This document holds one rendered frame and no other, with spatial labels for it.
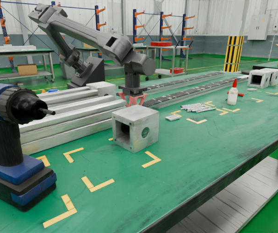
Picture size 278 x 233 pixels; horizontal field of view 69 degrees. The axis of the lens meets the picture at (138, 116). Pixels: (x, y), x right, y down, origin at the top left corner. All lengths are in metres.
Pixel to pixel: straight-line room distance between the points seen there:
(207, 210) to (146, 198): 0.83
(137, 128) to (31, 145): 0.28
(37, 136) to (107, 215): 0.30
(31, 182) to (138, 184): 0.20
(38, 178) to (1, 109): 0.15
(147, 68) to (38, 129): 0.37
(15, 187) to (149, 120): 0.33
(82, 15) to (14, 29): 2.48
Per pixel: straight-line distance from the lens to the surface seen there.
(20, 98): 0.34
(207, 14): 14.07
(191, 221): 1.15
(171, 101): 0.94
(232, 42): 7.07
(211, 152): 0.58
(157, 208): 0.40
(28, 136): 0.58
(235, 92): 1.00
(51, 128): 0.59
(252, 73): 1.43
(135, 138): 0.52
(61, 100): 0.79
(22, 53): 5.40
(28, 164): 0.43
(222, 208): 1.26
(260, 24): 12.13
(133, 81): 0.73
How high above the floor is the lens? 1.07
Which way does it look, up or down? 22 degrees down
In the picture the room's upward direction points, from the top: straight up
